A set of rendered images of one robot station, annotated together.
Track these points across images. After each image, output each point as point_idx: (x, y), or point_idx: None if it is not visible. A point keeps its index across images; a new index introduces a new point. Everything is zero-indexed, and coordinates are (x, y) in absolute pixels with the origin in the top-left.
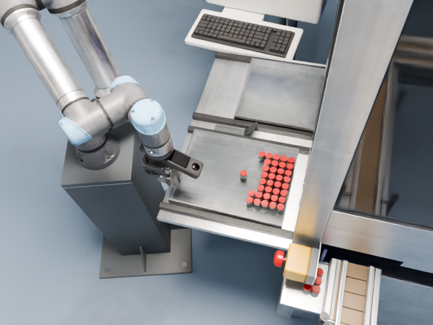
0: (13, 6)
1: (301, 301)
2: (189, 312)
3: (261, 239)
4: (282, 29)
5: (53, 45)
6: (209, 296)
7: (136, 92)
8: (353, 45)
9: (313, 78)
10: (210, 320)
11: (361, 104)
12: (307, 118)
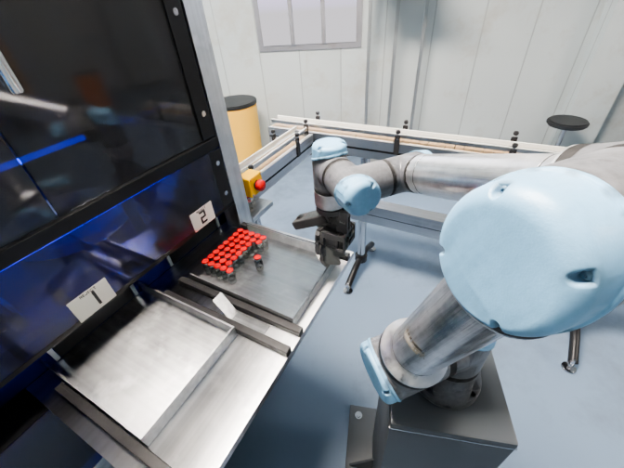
0: (592, 144)
1: (258, 200)
2: (357, 369)
3: (267, 228)
4: None
5: (474, 171)
6: (335, 378)
7: (340, 167)
8: None
9: (88, 380)
10: (338, 358)
11: None
12: (151, 318)
